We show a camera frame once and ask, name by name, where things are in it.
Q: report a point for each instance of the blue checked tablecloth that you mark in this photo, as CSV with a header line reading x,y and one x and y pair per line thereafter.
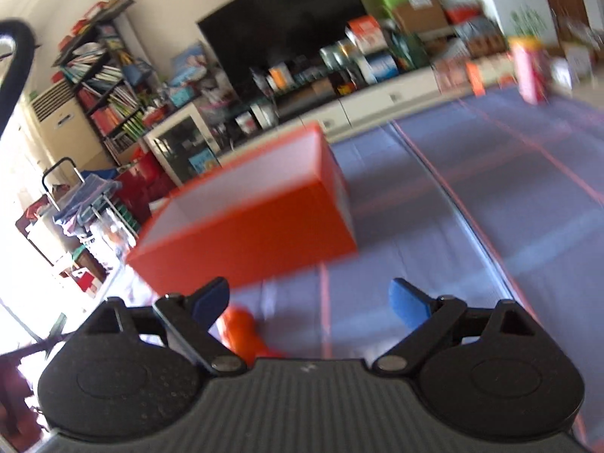
x,y
472,207

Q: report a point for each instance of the green foil bag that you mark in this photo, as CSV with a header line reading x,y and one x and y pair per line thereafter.
x,y
408,52

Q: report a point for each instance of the dark bookshelf with books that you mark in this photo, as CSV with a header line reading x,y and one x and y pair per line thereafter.
x,y
108,99

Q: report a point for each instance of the white standing air conditioner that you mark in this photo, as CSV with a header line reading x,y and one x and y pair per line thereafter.
x,y
66,122

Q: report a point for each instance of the brown cardboard box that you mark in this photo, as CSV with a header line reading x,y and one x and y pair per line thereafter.
x,y
420,16

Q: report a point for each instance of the white glass-door cabinet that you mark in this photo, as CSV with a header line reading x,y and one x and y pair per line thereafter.
x,y
179,141

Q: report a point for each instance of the blue and white box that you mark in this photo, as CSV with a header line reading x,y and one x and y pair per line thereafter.
x,y
382,67

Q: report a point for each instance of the white trolley cart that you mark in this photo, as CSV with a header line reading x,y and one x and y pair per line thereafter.
x,y
85,212

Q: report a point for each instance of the orange cardboard box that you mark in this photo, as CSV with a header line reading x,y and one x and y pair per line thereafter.
x,y
264,236

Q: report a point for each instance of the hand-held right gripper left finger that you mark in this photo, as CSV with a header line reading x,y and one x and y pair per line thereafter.
x,y
210,299

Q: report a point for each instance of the orange and white carton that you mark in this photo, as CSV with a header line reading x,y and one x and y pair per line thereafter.
x,y
365,33

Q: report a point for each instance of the orange tangerine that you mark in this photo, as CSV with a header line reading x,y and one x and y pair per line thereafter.
x,y
243,335

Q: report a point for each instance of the red can with yellow lid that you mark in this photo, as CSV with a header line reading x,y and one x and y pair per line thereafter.
x,y
531,75

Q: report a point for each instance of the white and black television cabinet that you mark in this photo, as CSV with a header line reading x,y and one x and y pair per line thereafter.
x,y
368,104

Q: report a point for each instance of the black flat television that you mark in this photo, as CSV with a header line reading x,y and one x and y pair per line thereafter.
x,y
283,23

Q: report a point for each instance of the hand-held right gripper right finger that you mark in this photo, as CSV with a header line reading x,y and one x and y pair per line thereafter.
x,y
410,299

